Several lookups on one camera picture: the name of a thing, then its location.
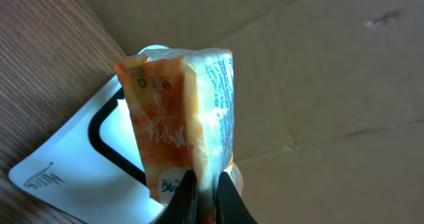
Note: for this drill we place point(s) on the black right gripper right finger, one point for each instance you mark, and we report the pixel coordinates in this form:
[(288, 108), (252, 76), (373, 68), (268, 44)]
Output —
[(230, 208)]

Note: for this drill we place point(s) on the small orange box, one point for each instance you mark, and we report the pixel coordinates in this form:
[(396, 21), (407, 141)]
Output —
[(182, 110)]

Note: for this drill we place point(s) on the white barcode scanner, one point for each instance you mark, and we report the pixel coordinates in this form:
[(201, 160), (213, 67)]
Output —
[(90, 168)]

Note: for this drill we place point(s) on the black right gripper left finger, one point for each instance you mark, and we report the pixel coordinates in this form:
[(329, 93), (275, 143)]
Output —
[(182, 208)]

